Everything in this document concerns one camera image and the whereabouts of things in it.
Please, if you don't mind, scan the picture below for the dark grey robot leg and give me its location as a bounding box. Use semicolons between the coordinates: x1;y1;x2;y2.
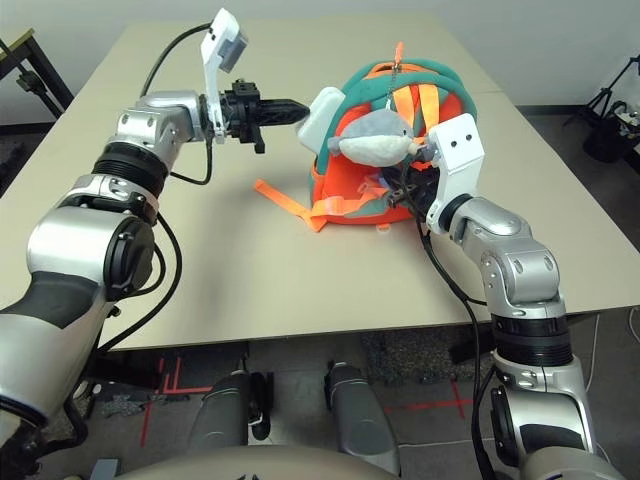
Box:
187;368;276;452
323;360;402;476

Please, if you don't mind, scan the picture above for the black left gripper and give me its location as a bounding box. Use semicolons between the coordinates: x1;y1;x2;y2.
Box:
221;77;310;156

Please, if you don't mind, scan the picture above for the white pencil case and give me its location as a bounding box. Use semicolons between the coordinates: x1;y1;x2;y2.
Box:
295;86;344;154

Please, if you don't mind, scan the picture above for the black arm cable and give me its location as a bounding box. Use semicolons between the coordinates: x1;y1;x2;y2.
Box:
94;22;217;352
398;188;502;480

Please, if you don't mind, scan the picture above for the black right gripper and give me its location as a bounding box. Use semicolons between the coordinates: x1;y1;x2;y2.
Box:
379;166;441;217

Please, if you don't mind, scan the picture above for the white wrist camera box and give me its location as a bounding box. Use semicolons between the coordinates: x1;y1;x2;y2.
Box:
199;7;250;147
424;112;488;236

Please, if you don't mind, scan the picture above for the dark grey robot right leg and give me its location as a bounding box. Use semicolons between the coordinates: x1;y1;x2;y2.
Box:
323;360;402;476

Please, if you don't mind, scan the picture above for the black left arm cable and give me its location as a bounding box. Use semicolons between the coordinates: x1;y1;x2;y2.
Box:
94;22;217;352

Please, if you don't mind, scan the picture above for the orange and teal backpack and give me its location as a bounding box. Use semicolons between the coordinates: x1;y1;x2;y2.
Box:
253;41;474;234

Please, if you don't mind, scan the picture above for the dark grey robot left leg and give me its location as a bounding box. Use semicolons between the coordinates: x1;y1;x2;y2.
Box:
187;368;276;452

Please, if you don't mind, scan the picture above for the grey plush dolphin toy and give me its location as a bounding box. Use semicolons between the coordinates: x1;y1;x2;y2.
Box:
326;109;419;167

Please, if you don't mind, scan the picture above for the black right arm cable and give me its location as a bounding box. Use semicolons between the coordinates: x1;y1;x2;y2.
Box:
398;188;502;480

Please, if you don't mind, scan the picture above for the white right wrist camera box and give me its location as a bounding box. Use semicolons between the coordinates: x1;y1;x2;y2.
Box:
424;112;488;236

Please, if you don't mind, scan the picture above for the black table foot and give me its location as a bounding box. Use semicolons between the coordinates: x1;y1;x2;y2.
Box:
93;348;167;395

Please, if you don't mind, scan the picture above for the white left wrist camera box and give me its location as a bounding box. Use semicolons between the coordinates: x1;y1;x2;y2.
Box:
199;7;250;147

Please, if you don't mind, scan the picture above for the black clamp pole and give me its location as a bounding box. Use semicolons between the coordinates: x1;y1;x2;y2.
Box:
0;37;41;96

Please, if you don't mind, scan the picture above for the beige robot torso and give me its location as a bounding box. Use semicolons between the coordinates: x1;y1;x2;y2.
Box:
113;444;397;480

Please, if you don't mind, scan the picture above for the black camera tripod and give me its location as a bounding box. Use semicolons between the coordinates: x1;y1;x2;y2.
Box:
564;53;640;162

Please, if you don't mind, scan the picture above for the black framed side table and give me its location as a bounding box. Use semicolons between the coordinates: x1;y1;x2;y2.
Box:
0;27;76;132

